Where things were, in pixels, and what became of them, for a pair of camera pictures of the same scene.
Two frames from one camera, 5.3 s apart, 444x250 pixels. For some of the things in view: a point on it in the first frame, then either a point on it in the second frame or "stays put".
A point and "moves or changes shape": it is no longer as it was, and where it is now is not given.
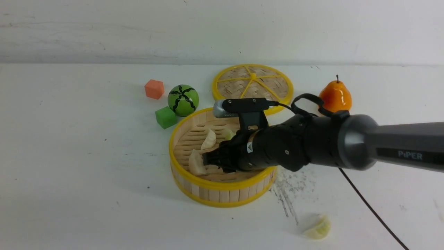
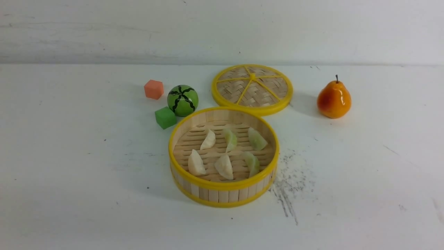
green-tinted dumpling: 321,230 moves or changes shape
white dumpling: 196,165 stays put
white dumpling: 210,140 stays put
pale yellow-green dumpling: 228,134 stays put
